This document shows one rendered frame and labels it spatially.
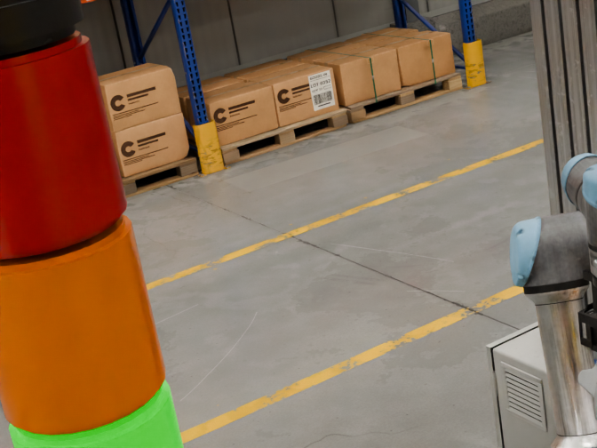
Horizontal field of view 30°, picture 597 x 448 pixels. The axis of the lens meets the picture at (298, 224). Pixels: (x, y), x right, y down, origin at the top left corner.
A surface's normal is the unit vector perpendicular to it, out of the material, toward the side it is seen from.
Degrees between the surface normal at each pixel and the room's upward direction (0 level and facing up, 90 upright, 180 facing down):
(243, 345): 0
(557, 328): 71
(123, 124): 91
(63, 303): 90
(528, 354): 0
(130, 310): 90
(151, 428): 90
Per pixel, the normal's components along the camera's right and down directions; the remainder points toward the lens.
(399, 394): -0.17, -0.93
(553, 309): -0.50, 0.06
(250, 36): 0.51, 0.20
